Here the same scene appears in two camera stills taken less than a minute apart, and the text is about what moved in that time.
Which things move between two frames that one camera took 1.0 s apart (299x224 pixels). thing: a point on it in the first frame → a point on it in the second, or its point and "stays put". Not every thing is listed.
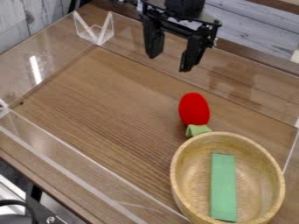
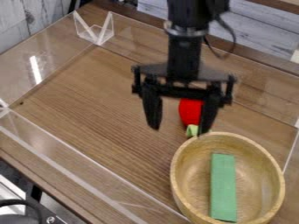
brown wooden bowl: x=259 y=176 stays put
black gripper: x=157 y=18 → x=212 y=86
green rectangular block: x=222 y=187 stays put
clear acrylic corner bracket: x=96 y=34 stays put
